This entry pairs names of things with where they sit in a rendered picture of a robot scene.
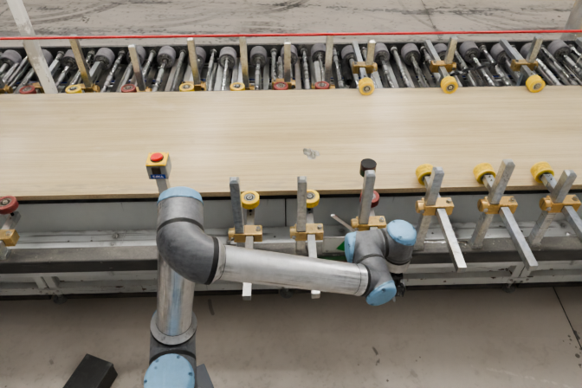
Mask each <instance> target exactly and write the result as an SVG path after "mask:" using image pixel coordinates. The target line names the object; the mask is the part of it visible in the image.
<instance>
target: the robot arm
mask: <svg viewBox="0 0 582 388"><path fill-rule="evenodd" d="M157 206H158V215H157V235H156V244H157V248H158V285H157V310H156V311H155V312H154V314H153V316H152V320H151V326H150V358H149V367H148V369H147V371H146V373H145V378H144V388H201V387H200V386H198V385H197V362H196V331H197V317H196V315H195V314H194V312H193V311H192V307H193V298H194V290H195V283H198V284H204V285H210V284H212V283H213V282H214V281H216V280H224V281H239V282H247V283H254V284H262V285H269V286H277V287H285V288H300V289H307V290H315V291H323V292H331V293H339V294H353V295H356V296H361V297H365V300H366V302H367V303H368V304H369V305H371V306H379V305H382V304H385V303H386V302H388V301H390V300H391V299H393V301H394V302H395V301H396V296H400V294H402V297H404V292H403V289H404V291H405V285H404V278H403V272H404V271H406V270H407V268H408V267H409V264H410V261H411V258H412V251H413V248H414V245H415V243H416V237H417V232H416V230H415V228H414V227H413V226H412V225H411V224H410V223H408V222H406V221H403V220H394V221H391V222H390V223H389V224H388V225H387V228H383V229H375V230H364V231H355V232H352V233H348V234H346V236H345V254H346V259H347V261H348V262H337V261H331V260H325V259H320V258H313V257H307V256H301V255H290V254H283V253H278V252H272V251H266V250H259V249H248V248H243V247H237V246H230V245H224V244H222V243H221V242H220V240H219V239H218V238H217V237H214V236H207V235H206V234H204V214H203V206H204V203H203V200H202V197H201V195H200V194H199V193H198V192H197V191H195V190H194V189H192V188H189V187H185V186H176V187H171V188H169V189H168V190H166V191H163V192H162V193H161V194H160V196H159V198H158V202H157ZM349 262H350V263H349ZM352 262H353V263H352Z"/></svg>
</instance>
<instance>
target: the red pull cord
mask: <svg viewBox="0 0 582 388"><path fill-rule="evenodd" d="M579 32H582V29H571V30H503V31H437V32H369V33H302V34H234V35H168V36H34V37H0V40H48V39H114V38H180V37H247V36H380V35H446V34H513V33H579Z"/></svg>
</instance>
